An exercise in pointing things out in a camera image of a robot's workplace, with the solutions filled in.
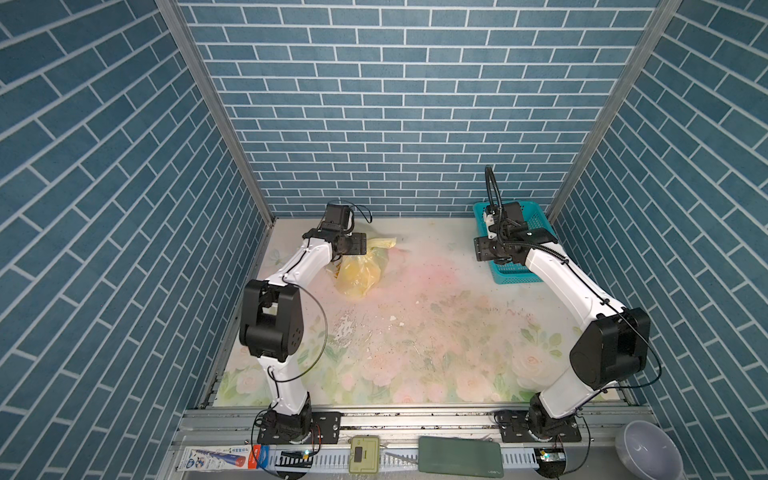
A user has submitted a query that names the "yellow translucent plastic bag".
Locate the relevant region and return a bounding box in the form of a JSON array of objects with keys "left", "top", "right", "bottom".
[{"left": 325, "top": 237, "right": 397, "bottom": 300}]

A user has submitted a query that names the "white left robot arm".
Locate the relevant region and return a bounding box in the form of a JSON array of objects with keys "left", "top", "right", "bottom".
[{"left": 238, "top": 217, "right": 366, "bottom": 442}]

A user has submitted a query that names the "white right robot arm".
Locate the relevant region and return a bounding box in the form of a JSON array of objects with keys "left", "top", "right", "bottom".
[{"left": 474, "top": 228, "right": 650, "bottom": 439}]

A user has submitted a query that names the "teal plastic basket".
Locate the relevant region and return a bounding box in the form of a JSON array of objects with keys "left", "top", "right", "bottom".
[{"left": 473, "top": 201, "right": 558, "bottom": 285}]

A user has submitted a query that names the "small green meter box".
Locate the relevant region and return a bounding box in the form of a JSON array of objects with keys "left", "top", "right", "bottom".
[{"left": 348, "top": 435, "right": 380, "bottom": 475}]

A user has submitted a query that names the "green rectangular pad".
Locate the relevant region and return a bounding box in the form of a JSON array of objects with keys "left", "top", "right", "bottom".
[{"left": 418, "top": 436, "right": 504, "bottom": 479}]

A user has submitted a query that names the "grey round bowl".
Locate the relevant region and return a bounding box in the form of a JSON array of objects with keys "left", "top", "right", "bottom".
[{"left": 615, "top": 420, "right": 685, "bottom": 480}]

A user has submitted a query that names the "blue white flat package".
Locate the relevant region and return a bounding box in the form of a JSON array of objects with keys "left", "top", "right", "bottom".
[{"left": 176, "top": 446, "right": 255, "bottom": 472}]

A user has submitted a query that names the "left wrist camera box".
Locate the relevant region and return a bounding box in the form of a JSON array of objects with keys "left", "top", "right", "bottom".
[{"left": 320, "top": 203, "right": 354, "bottom": 232}]

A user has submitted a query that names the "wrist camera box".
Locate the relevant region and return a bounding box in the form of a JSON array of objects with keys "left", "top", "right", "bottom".
[
  {"left": 320, "top": 203, "right": 354, "bottom": 232},
  {"left": 483, "top": 202, "right": 527, "bottom": 234}
]

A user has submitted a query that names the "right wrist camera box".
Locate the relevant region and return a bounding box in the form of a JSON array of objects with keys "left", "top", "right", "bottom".
[{"left": 483, "top": 202, "right": 527, "bottom": 234}]

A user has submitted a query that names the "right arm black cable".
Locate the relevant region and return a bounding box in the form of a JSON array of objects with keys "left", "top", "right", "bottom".
[{"left": 483, "top": 165, "right": 505, "bottom": 224}]

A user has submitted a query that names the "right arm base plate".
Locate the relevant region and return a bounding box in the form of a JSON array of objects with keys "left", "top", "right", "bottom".
[{"left": 492, "top": 409, "right": 582, "bottom": 443}]

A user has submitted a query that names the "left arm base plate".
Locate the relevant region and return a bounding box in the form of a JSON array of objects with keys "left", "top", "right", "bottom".
[{"left": 257, "top": 410, "right": 342, "bottom": 445}]

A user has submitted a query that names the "aluminium corner post right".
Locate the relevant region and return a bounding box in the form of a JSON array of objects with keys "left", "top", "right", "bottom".
[{"left": 546, "top": 0, "right": 682, "bottom": 224}]

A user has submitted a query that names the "aluminium corner post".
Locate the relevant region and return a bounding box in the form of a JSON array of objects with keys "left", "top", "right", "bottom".
[
  {"left": 156, "top": 0, "right": 275, "bottom": 229},
  {"left": 546, "top": 0, "right": 682, "bottom": 224}
]

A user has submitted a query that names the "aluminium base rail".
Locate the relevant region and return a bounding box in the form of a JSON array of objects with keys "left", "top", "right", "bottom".
[{"left": 158, "top": 401, "right": 656, "bottom": 479}]

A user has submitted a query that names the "aluminium corner post left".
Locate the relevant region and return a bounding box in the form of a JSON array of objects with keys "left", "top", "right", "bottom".
[{"left": 156, "top": 0, "right": 275, "bottom": 229}]

